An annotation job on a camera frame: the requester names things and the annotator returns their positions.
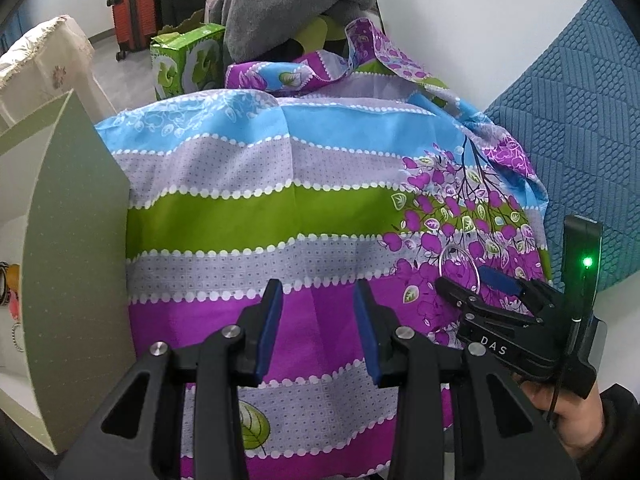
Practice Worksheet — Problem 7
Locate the silver ring bangle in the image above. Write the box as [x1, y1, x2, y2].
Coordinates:
[437, 243, 482, 294]

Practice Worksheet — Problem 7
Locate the pale green cardboard box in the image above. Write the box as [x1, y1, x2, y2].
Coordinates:
[1, 93, 134, 454]

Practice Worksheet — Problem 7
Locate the orange gourd pendant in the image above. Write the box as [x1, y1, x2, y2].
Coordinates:
[6, 263, 21, 297]

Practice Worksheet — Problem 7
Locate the person's right hand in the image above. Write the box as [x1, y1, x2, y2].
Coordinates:
[520, 380, 605, 460]

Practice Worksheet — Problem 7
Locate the colourful striped floral cloth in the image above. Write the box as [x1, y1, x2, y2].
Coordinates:
[96, 18, 550, 479]

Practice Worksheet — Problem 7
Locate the right blue textured cushion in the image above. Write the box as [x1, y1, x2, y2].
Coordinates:
[486, 0, 639, 289]

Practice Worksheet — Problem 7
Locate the green cardboard carton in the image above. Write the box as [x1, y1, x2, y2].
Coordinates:
[150, 18, 224, 101]

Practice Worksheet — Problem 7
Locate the grey fleece garment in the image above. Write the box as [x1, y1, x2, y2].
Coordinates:
[205, 0, 375, 63]

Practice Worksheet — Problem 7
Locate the red suitcase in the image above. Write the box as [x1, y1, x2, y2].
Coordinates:
[106, 0, 160, 62]

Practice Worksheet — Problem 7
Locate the cream lace covered stool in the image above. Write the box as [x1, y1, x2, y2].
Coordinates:
[1, 15, 115, 131]

